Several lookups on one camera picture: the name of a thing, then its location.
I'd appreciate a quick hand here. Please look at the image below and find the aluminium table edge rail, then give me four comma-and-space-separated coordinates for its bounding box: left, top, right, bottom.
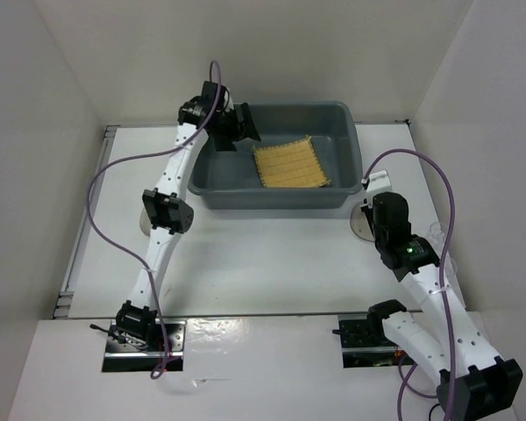
52, 125, 118, 319

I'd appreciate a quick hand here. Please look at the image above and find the clear plastic cup near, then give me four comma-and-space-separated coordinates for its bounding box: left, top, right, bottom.
444, 257, 458, 280

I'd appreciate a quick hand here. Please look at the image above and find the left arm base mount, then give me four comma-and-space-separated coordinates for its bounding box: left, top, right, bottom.
102, 320, 186, 373

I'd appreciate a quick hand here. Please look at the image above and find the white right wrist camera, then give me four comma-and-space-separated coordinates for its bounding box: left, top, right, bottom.
361, 169, 392, 195

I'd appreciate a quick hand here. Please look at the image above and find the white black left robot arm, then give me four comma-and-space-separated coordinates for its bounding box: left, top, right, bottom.
116, 81, 260, 351

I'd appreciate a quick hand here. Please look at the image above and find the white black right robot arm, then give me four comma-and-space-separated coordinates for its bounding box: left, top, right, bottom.
364, 191, 523, 420

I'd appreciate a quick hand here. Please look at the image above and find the clear plastic cup far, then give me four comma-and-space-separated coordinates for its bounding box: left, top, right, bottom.
428, 222, 449, 244

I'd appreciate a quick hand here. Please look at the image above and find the clear glass plate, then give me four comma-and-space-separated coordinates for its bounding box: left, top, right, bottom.
139, 209, 152, 237
349, 201, 374, 242

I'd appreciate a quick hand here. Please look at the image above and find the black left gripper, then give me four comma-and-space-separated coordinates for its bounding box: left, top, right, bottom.
211, 103, 260, 152

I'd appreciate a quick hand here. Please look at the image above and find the yellow woven placemat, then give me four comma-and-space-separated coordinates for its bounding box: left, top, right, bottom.
252, 136, 331, 189

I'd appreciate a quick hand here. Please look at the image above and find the clear plastic cup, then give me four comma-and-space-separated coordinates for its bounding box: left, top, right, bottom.
444, 257, 458, 280
428, 222, 449, 244

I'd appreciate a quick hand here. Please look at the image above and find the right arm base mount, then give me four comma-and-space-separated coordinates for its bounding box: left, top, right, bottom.
332, 314, 404, 368

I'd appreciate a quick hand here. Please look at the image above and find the grey plastic bin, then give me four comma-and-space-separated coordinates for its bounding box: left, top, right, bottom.
188, 101, 363, 210

